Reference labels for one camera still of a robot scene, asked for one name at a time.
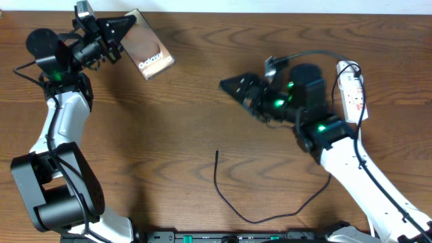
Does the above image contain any Galaxy S25 Ultra smartphone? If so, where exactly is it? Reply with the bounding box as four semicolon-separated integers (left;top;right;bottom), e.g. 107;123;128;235
121;9;176;80

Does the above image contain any black USB charging cable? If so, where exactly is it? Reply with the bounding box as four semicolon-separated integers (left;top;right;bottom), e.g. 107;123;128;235
213;62;362;225

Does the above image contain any white power strip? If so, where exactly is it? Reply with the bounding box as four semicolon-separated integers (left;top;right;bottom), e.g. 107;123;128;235
340;74;365;124

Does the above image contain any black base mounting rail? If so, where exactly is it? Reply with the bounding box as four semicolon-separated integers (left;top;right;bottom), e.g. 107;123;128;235
60;229;372;243

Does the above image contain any white power strip cord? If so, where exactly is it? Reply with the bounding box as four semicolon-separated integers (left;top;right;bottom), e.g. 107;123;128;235
356;121;376;239

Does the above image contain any white USB charger adapter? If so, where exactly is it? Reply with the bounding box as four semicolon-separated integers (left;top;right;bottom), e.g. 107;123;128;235
336;61;361;90

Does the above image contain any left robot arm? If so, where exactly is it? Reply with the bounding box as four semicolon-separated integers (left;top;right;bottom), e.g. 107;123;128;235
11;15;140;242

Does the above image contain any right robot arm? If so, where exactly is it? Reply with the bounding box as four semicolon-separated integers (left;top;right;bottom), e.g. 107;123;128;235
219;63;431;242

